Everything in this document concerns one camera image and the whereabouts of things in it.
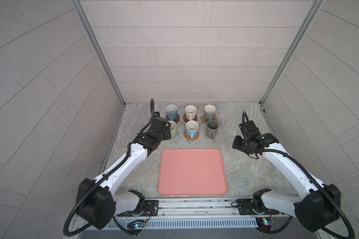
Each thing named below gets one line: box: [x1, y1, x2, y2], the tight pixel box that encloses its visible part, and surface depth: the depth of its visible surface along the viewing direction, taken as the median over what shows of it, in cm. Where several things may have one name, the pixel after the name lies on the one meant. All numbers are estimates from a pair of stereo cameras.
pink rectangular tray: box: [158, 148, 228, 196], surface depth 82 cm
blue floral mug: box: [165, 104, 178, 121], surface depth 101 cm
